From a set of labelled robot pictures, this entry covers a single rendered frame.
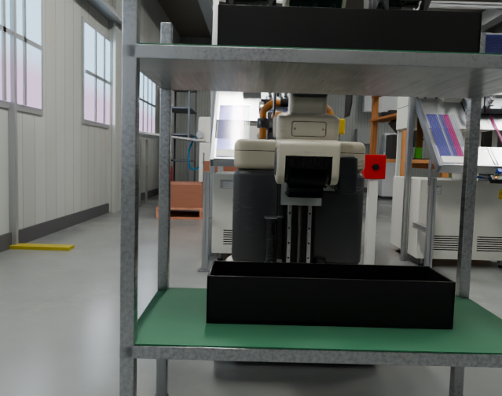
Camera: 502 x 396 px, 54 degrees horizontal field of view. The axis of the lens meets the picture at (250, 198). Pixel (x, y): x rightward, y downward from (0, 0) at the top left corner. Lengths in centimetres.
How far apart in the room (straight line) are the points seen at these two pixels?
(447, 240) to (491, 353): 264
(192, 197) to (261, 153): 390
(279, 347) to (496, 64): 71
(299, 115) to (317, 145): 13
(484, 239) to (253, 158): 226
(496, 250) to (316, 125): 240
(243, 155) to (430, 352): 118
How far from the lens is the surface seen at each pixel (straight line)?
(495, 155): 362
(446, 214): 375
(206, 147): 701
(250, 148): 202
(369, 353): 108
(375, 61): 103
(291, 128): 177
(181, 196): 587
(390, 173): 1014
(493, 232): 390
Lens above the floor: 73
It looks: 5 degrees down
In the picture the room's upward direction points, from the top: 2 degrees clockwise
